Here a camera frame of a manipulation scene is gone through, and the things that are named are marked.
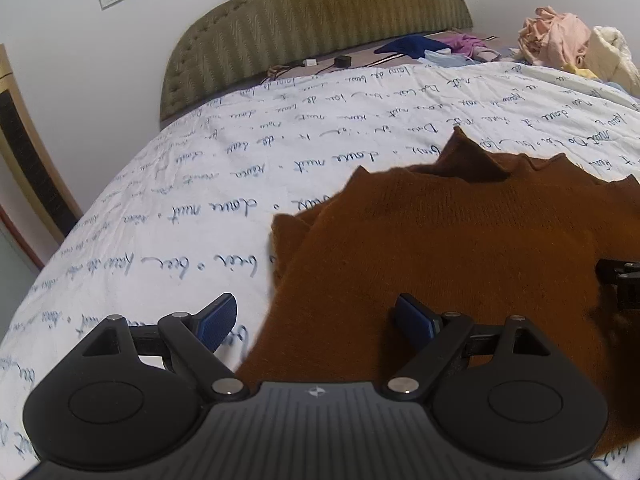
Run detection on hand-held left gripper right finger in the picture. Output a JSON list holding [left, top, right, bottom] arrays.
[[386, 294, 551, 403]]

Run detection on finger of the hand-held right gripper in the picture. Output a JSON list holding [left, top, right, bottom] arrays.
[[595, 258, 640, 288]]

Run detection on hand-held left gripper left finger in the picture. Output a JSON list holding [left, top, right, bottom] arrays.
[[82, 292, 250, 403]]

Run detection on brown knitted sweater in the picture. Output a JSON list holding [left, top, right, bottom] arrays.
[[235, 126, 640, 459]]

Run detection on pile of pink clothes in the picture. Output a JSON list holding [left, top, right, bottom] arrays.
[[517, 6, 594, 69]]

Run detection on white printed blanket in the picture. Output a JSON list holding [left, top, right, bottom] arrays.
[[0, 59, 640, 480]]

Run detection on yellow cloth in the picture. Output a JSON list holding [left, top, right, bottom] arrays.
[[564, 62, 599, 81]]

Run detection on light blue cloth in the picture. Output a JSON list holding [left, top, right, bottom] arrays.
[[421, 49, 477, 67]]

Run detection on purple garment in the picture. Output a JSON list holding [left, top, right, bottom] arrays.
[[427, 33, 502, 61]]

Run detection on olive upholstered headboard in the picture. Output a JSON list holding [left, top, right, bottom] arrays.
[[159, 0, 475, 124]]

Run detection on wooden door frame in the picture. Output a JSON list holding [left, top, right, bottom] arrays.
[[0, 43, 84, 272]]

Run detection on charger cable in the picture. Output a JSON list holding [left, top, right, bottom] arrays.
[[264, 62, 307, 82]]

